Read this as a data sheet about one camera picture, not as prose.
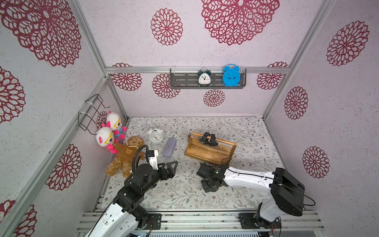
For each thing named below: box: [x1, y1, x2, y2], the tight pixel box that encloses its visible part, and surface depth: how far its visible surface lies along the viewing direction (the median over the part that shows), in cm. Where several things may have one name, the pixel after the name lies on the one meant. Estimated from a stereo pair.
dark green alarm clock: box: [197, 70, 212, 88], surface depth 92 cm
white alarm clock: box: [147, 126, 165, 144], surface depth 100 cm
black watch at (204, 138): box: [199, 131, 211, 145], surface depth 80 cm
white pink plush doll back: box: [106, 111, 127, 144], surface depth 96 cm
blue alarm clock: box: [222, 64, 241, 87], surface depth 92 cm
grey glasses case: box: [162, 137, 177, 158], surface depth 102 cm
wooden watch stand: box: [184, 131, 238, 165], surface depth 102 cm
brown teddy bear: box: [105, 136, 146, 179], surface depth 91 cm
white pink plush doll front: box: [95, 122, 118, 155], surface depth 87 cm
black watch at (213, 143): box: [208, 133, 219, 147], surface depth 80 cm
